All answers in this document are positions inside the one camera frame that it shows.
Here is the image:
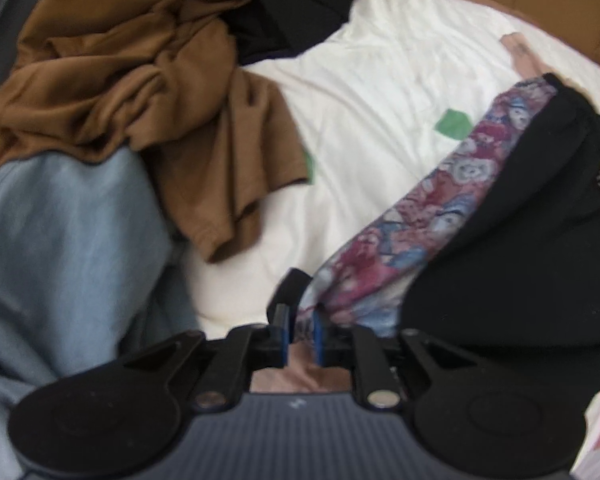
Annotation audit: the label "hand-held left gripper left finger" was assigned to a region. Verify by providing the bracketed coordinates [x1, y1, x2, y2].
[122, 267, 311, 413]

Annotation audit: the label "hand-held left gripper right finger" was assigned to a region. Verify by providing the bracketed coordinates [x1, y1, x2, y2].
[312, 310, 481, 413]

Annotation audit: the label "black shorts with patterned stripes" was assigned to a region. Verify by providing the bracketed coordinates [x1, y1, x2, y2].
[297, 72, 600, 391]

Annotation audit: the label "white printed blanket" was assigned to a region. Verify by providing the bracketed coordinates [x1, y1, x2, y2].
[180, 0, 600, 480]

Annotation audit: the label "light blue garment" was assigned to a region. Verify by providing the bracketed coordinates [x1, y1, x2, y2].
[0, 147, 201, 480]

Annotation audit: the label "brown garment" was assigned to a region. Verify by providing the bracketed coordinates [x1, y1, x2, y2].
[0, 0, 312, 264]

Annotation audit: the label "black garment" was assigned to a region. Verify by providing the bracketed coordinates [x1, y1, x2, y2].
[222, 0, 386, 67]

